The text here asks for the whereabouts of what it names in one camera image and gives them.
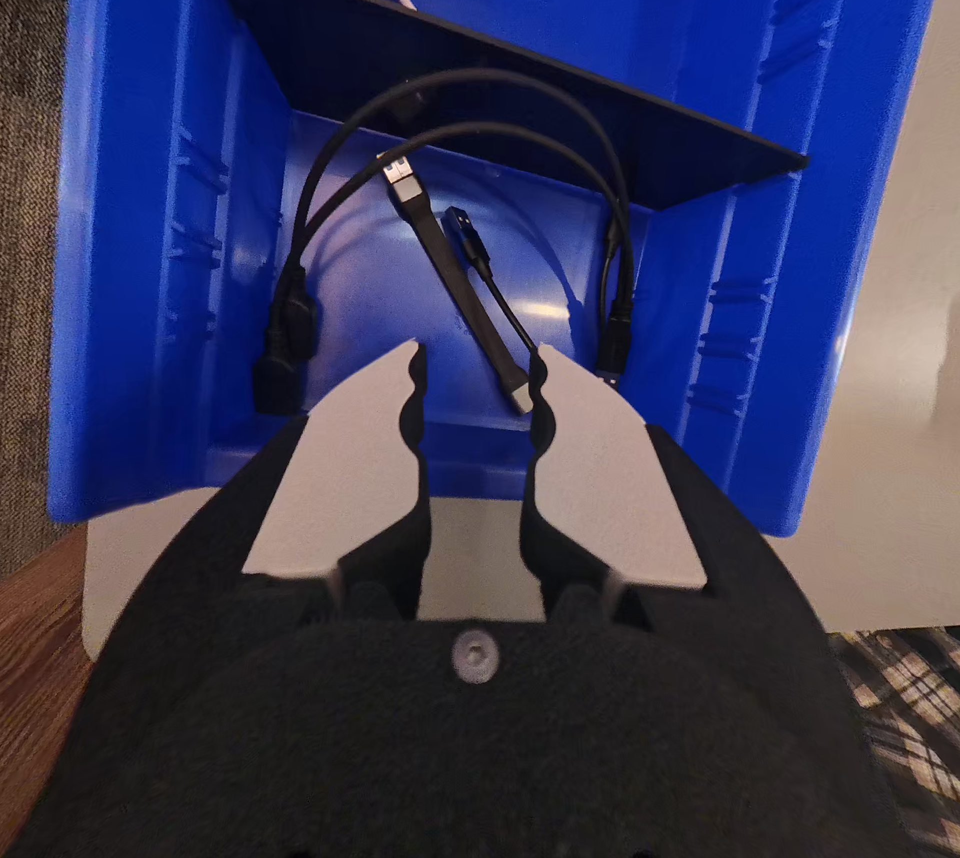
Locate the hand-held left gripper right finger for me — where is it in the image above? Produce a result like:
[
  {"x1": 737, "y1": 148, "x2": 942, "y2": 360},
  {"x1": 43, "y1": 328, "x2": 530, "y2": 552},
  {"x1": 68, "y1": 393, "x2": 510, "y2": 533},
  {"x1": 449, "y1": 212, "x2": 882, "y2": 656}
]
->
[{"x1": 519, "y1": 342, "x2": 710, "y2": 621}]

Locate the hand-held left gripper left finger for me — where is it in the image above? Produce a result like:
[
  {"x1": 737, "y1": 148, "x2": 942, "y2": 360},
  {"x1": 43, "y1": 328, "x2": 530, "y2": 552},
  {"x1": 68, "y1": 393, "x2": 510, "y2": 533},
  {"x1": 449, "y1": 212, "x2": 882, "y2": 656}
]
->
[{"x1": 241, "y1": 339, "x2": 432, "y2": 621}]

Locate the black braided usb cable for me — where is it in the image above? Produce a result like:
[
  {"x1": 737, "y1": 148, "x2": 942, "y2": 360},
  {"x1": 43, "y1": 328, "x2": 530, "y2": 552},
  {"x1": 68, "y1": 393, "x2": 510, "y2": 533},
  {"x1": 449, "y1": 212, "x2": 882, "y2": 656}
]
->
[{"x1": 442, "y1": 204, "x2": 543, "y2": 358}]

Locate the blue plastic bin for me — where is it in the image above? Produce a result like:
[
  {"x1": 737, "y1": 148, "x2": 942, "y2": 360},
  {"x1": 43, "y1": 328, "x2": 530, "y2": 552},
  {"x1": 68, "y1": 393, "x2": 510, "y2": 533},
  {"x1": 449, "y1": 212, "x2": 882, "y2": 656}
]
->
[{"x1": 46, "y1": 0, "x2": 948, "y2": 538}]

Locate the black usb extension cable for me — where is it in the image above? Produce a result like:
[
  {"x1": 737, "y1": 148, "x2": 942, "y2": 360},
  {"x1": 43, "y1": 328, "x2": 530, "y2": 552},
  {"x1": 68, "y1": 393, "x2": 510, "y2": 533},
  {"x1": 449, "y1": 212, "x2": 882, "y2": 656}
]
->
[
  {"x1": 253, "y1": 119, "x2": 639, "y2": 417},
  {"x1": 266, "y1": 67, "x2": 637, "y2": 364}
]

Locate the person's plaid shirt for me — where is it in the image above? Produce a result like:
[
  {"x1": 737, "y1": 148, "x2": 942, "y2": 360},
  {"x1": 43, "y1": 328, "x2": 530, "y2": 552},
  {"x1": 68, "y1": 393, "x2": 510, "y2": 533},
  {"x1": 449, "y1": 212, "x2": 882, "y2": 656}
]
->
[{"x1": 828, "y1": 629, "x2": 960, "y2": 799}]

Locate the black bin divider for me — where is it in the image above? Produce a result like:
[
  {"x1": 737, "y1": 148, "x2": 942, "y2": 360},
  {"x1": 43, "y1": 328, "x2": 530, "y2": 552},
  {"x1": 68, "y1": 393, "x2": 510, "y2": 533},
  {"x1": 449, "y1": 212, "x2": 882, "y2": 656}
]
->
[{"x1": 193, "y1": 0, "x2": 811, "y2": 210}]

